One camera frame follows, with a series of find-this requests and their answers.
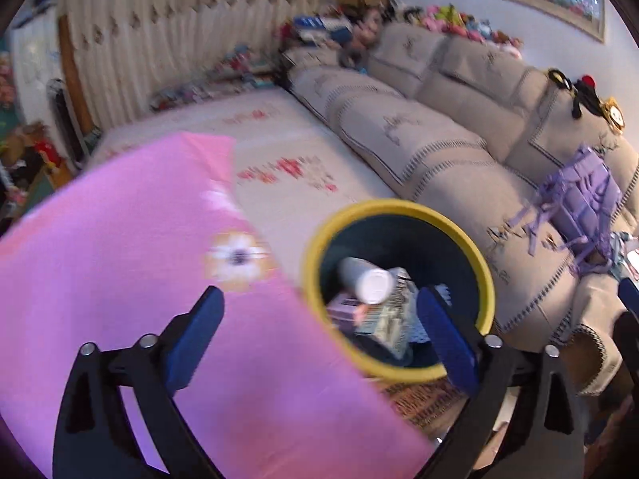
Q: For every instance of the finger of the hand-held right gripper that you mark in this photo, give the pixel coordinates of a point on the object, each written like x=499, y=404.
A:
x=628, y=292

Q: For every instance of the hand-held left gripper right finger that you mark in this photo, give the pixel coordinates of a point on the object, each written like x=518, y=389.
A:
x=449, y=339

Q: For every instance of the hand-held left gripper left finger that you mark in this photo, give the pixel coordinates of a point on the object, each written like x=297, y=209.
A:
x=192, y=344

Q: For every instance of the white pill bottle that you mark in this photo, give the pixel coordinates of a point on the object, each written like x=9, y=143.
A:
x=364, y=279

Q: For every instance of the small pink box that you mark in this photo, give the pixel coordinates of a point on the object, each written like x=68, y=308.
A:
x=344, y=307

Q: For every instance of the yellow-rimmed dark trash bin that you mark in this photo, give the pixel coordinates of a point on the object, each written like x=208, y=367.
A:
x=399, y=229

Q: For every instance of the brown checkered cloth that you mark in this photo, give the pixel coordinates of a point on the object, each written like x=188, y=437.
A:
x=424, y=399

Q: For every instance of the purple backpack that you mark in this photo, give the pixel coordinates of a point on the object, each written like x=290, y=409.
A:
x=584, y=194

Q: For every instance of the pink floral tablecloth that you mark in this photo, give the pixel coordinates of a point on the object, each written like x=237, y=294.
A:
x=100, y=259

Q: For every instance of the yellow round plush toy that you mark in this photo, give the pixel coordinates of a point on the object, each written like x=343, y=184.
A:
x=615, y=115

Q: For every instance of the black and red plush toy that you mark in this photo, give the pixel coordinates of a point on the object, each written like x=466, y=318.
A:
x=581, y=92

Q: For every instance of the beige embroidered mattress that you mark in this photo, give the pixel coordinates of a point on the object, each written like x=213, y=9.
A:
x=299, y=159

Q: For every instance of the beige covered sofa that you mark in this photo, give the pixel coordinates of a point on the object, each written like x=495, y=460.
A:
x=424, y=124

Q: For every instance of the red box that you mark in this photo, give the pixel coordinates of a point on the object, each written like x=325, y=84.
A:
x=47, y=152

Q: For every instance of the low cluttered glass shelf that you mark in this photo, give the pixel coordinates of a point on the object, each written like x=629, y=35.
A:
x=214, y=85

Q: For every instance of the black tower fan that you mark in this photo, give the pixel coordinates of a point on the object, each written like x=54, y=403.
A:
x=65, y=110

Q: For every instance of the grey neck pillow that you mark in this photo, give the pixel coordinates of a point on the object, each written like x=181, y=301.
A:
x=349, y=57

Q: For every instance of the pile of plush toys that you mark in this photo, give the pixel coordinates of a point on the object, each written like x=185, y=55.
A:
x=449, y=20

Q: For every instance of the beige patterned curtain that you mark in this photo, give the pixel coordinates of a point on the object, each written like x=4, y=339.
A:
x=199, y=20

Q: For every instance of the white standing air conditioner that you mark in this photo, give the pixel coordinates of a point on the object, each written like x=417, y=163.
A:
x=35, y=60

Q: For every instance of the blue star plush toy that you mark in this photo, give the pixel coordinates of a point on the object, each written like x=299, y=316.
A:
x=319, y=25

